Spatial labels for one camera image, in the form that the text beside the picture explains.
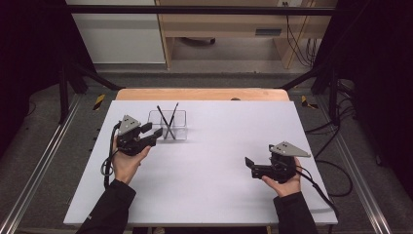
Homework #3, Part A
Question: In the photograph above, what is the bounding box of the dark curtain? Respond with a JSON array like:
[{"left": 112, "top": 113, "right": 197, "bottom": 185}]
[
  {"left": 0, "top": 0, "right": 95, "bottom": 157},
  {"left": 315, "top": 0, "right": 413, "bottom": 199}
]

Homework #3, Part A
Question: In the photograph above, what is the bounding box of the right hand-held gripper cable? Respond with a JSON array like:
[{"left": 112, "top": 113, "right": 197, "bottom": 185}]
[{"left": 296, "top": 165, "right": 339, "bottom": 217}]

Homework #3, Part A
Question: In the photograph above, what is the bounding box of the yellow-handled tool right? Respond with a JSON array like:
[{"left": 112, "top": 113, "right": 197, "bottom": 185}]
[{"left": 300, "top": 95, "right": 319, "bottom": 110}]

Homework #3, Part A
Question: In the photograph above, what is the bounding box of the black pen with pale tip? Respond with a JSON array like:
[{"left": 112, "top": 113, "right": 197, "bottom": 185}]
[{"left": 164, "top": 101, "right": 180, "bottom": 140}]

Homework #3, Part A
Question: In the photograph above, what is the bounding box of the black metal stand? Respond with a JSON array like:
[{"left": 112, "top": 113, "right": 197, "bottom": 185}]
[
  {"left": 57, "top": 58, "right": 126, "bottom": 125},
  {"left": 276, "top": 61, "right": 340, "bottom": 126}
]

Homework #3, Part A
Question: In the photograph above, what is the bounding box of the yellow-handled tool left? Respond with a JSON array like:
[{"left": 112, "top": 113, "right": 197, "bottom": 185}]
[{"left": 93, "top": 94, "right": 106, "bottom": 111}]

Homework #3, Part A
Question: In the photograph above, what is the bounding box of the aluminium floor rail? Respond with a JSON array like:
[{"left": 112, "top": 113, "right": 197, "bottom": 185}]
[
  {"left": 316, "top": 96, "right": 394, "bottom": 234},
  {"left": 0, "top": 94, "right": 82, "bottom": 234}
]

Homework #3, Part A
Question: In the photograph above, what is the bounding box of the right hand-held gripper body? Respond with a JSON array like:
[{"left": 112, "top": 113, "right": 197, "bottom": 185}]
[{"left": 251, "top": 140, "right": 312, "bottom": 183}]

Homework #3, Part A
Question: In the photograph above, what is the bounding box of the hand-held gripper cable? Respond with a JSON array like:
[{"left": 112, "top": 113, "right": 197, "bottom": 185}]
[
  {"left": 296, "top": 165, "right": 339, "bottom": 217},
  {"left": 100, "top": 122, "right": 121, "bottom": 189}
]

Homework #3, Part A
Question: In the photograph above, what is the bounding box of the person's left hand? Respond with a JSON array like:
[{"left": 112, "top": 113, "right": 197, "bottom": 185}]
[{"left": 111, "top": 136, "right": 153, "bottom": 185}]

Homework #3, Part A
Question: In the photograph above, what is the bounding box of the black floor cables bundle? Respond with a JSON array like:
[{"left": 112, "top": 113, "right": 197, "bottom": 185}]
[{"left": 305, "top": 79, "right": 357, "bottom": 150}]

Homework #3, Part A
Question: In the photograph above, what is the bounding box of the yellow-handled tool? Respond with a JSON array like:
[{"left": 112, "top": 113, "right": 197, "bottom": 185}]
[
  {"left": 300, "top": 95, "right": 319, "bottom": 110},
  {"left": 93, "top": 94, "right": 106, "bottom": 111}
]

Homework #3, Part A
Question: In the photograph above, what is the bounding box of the hanging black cables bundle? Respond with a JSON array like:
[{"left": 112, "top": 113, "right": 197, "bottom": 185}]
[{"left": 282, "top": 1, "right": 320, "bottom": 68}]

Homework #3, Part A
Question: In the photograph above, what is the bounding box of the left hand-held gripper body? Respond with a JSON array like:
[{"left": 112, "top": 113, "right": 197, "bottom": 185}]
[{"left": 116, "top": 114, "right": 154, "bottom": 157}]

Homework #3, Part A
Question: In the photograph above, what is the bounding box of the black floor cable loop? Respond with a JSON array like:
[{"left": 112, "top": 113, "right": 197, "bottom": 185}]
[{"left": 316, "top": 159, "right": 354, "bottom": 198}]

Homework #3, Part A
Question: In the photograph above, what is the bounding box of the black horizontal frame bar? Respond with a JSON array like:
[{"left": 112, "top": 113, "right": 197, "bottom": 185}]
[{"left": 62, "top": 4, "right": 335, "bottom": 17}]

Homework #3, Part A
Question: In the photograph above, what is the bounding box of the person's right hand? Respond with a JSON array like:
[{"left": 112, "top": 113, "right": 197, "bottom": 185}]
[{"left": 261, "top": 157, "right": 303, "bottom": 198}]

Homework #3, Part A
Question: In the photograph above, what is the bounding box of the white cabinet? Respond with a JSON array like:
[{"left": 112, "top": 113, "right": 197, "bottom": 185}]
[{"left": 65, "top": 0, "right": 167, "bottom": 64}]

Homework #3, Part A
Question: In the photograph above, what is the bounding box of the white board table cover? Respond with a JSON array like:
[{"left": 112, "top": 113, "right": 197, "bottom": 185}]
[{"left": 62, "top": 99, "right": 339, "bottom": 227}]

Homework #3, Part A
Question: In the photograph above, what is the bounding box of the light wooden desk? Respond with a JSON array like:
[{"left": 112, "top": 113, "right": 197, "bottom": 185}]
[{"left": 155, "top": 0, "right": 337, "bottom": 70}]

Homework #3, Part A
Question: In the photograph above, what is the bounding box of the clear plastic divided organizer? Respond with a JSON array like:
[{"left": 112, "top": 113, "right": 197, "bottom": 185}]
[{"left": 146, "top": 109, "right": 189, "bottom": 141}]

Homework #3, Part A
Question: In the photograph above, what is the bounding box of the left hand-held gripper cable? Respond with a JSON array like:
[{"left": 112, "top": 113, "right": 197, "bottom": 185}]
[{"left": 100, "top": 122, "right": 121, "bottom": 189}]

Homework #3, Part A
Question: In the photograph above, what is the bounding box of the wooden table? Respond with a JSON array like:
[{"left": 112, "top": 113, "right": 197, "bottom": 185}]
[{"left": 115, "top": 87, "right": 290, "bottom": 101}]

